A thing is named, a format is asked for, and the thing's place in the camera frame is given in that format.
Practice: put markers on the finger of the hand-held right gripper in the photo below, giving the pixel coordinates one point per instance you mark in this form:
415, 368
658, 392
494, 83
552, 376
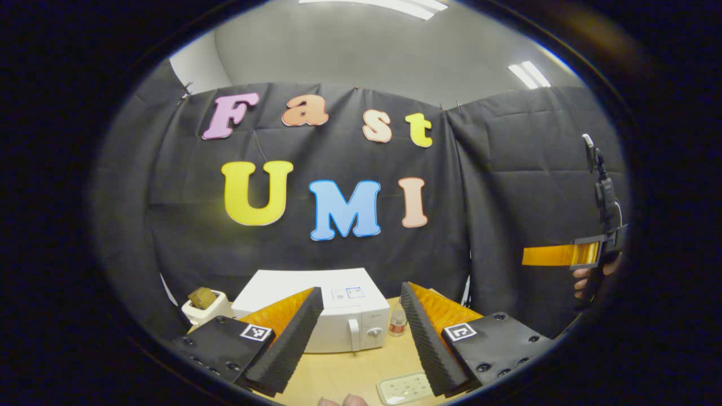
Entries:
547, 255

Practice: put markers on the twin tube ceiling light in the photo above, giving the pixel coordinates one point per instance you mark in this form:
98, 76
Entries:
529, 74

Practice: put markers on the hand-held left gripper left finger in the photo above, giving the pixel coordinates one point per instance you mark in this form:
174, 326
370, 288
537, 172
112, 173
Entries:
293, 344

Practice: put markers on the brown bread slice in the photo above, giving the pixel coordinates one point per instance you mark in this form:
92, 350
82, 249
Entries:
202, 297

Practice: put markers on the white toaster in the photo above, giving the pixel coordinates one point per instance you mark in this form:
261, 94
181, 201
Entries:
217, 311

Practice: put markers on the clear red label plastic bottle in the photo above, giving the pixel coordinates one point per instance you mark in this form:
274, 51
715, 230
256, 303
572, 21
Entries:
398, 322

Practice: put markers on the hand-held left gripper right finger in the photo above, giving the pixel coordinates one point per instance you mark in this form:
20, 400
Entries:
426, 344

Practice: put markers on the white microwave oven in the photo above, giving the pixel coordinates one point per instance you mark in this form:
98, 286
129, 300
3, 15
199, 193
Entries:
350, 321

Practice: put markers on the large ceiling light panel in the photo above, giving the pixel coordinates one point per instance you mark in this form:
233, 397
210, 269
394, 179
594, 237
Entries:
383, 7

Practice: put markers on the pale green square plate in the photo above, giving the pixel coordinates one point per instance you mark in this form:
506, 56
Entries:
403, 388

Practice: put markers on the black backdrop cloth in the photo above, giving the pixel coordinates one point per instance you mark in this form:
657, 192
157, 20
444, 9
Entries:
507, 169

